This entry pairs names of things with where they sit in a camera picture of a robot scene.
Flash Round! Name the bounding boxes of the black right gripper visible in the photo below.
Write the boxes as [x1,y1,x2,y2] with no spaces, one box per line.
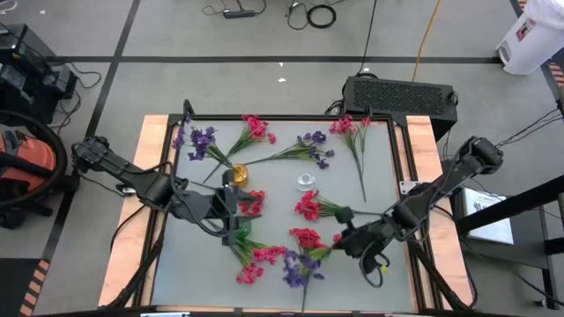
[330,205,392,262]

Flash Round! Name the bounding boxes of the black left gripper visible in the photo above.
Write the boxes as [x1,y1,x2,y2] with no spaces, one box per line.
[200,168,264,247]

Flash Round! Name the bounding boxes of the pink artificial flower bunch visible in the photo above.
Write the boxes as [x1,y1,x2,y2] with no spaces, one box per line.
[329,114,373,203]
[202,114,278,184]
[228,235,288,286]

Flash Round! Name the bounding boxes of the amber glass vase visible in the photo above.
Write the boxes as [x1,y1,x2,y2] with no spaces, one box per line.
[232,163,250,187]

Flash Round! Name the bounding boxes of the clear glass vase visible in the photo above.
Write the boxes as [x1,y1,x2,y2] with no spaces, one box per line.
[295,173,316,193]

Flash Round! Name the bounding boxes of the purple artificial flowers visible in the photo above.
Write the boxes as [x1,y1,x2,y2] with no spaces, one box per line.
[105,99,479,316]

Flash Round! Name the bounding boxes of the white paper booklet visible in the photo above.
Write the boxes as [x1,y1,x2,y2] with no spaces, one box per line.
[462,187,516,246]

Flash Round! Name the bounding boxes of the black perforated computer case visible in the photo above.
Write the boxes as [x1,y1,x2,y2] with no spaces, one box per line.
[342,75,459,142]

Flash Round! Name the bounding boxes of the black metal stand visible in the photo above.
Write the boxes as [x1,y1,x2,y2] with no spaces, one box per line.
[453,174,564,309]

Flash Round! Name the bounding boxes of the orange vacuum cleaner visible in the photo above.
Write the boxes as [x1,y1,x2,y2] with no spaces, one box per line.
[0,125,80,230]
[0,109,70,210]

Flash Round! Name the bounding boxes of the black power strip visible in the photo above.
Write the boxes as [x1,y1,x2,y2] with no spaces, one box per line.
[222,8,257,20]

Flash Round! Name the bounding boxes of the black equipment cart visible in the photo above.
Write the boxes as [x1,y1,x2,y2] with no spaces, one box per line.
[0,22,79,127]

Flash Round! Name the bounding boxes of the white pedal trash bin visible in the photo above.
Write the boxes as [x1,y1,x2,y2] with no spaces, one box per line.
[495,0,564,76]

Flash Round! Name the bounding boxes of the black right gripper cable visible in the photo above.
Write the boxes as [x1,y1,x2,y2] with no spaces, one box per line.
[358,253,390,290]

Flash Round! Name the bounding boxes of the long black cable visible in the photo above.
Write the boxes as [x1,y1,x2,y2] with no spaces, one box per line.
[355,0,379,77]

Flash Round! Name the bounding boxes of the coiled black cable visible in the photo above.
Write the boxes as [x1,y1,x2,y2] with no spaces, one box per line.
[306,3,338,30]

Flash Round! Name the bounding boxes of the yellow cable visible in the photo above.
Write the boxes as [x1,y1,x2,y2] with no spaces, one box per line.
[411,0,443,84]

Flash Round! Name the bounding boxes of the black floor cables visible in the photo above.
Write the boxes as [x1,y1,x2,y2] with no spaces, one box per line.
[442,107,564,164]

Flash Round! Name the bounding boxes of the black orange-striped cable ramp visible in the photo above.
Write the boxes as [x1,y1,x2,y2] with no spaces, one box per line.
[19,257,52,317]
[540,61,564,89]

